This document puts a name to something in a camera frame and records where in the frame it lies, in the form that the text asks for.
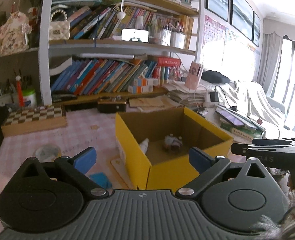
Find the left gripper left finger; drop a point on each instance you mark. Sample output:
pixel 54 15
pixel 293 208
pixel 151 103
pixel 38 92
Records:
pixel 73 171

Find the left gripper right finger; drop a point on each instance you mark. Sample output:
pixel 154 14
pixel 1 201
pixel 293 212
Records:
pixel 210 169

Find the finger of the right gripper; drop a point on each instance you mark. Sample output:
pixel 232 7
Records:
pixel 241 149

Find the grey red small toy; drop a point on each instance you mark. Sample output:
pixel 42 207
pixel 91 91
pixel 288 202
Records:
pixel 172 143

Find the blue small object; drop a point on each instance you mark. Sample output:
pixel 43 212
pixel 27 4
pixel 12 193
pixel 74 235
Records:
pixel 101 179

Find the yellow tape roll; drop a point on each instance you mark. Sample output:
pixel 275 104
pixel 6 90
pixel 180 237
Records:
pixel 47 153

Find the pink checkered tablecloth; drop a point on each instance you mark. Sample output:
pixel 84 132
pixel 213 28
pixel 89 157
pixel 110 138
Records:
pixel 87 128

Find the yellow cardboard box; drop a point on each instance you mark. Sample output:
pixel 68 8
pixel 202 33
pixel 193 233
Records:
pixel 154 146

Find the wooden chess board box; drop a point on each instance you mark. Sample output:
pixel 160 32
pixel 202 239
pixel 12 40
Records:
pixel 26 121

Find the white green lidded jar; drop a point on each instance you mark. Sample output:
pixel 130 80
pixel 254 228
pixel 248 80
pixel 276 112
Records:
pixel 29 98

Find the row of lower shelf books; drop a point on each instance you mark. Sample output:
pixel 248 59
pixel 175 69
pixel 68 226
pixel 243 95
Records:
pixel 95 76

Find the pink card holder box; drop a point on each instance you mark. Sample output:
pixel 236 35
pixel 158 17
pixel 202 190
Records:
pixel 194 75

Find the white quilted handbag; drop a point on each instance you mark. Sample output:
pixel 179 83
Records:
pixel 59 30

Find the white bookshelf frame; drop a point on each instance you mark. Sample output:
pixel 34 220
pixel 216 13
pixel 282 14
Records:
pixel 37 59

